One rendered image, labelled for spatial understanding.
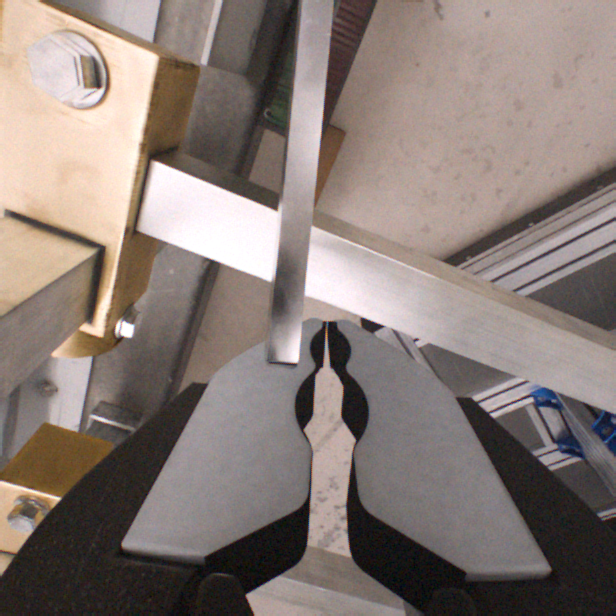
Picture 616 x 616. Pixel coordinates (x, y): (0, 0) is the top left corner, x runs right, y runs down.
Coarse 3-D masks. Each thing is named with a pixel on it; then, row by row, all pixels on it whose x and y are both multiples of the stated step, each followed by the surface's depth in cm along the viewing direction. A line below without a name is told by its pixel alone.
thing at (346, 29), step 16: (352, 0) 25; (368, 0) 25; (336, 16) 25; (352, 16) 25; (336, 32) 25; (352, 32) 25; (336, 48) 26; (352, 48) 26; (336, 64) 26; (336, 80) 27
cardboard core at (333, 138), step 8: (328, 128) 85; (336, 128) 91; (328, 136) 86; (336, 136) 86; (344, 136) 88; (328, 144) 86; (336, 144) 87; (320, 152) 87; (328, 152) 87; (336, 152) 89; (320, 160) 88; (328, 160) 89; (320, 168) 89; (328, 168) 90; (320, 176) 90; (320, 184) 91; (320, 192) 93
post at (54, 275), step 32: (0, 224) 15; (32, 224) 15; (0, 256) 13; (32, 256) 14; (64, 256) 14; (96, 256) 16; (0, 288) 12; (32, 288) 12; (64, 288) 14; (0, 320) 11; (32, 320) 13; (64, 320) 15; (0, 352) 12; (32, 352) 13; (0, 384) 12
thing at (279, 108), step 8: (336, 0) 25; (288, 56) 26; (288, 64) 26; (288, 72) 26; (280, 80) 27; (288, 80) 27; (280, 88) 27; (288, 88) 27; (280, 96) 27; (288, 96) 27; (272, 104) 27; (280, 104) 27; (288, 104) 27; (272, 112) 28; (280, 112) 28; (272, 120) 28; (280, 120) 28
